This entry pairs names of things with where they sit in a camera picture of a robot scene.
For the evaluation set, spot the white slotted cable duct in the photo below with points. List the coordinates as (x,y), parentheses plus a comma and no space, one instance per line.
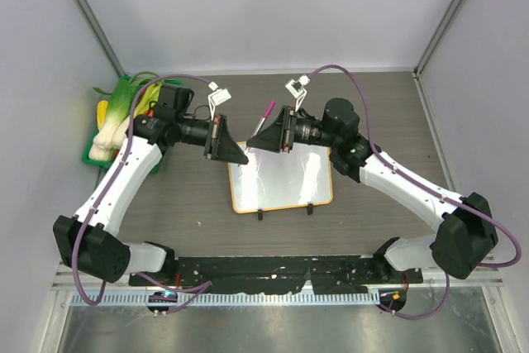
(210,300)

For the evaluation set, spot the white green bok choy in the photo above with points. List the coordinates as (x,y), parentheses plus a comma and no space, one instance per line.
(118,108)

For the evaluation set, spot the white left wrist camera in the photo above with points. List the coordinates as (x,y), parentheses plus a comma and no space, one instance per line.
(216,97)

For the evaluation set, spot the orange framed whiteboard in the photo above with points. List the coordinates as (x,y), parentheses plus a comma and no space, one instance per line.
(278,181)

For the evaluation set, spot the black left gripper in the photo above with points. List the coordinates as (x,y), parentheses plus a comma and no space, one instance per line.
(221,145)

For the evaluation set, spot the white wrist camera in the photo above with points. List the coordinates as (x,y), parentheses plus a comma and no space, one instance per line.
(297,88)
(216,97)

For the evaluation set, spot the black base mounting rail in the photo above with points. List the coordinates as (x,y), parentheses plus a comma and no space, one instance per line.
(280,275)

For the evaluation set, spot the green plastic vegetable tray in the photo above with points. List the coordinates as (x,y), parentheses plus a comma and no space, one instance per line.
(136,82)

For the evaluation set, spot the purple capped marker pen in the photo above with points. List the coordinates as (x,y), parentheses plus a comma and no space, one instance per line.
(264,118)

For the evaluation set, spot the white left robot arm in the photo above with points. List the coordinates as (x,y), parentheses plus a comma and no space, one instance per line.
(88,240)

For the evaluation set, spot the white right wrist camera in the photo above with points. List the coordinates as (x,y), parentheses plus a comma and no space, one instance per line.
(297,88)

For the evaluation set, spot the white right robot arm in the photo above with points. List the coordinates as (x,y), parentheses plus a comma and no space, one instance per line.
(461,239)

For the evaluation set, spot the yellow corn cob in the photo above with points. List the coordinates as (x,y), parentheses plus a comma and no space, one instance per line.
(101,113)

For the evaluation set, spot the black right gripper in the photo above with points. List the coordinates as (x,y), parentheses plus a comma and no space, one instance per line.
(279,135)

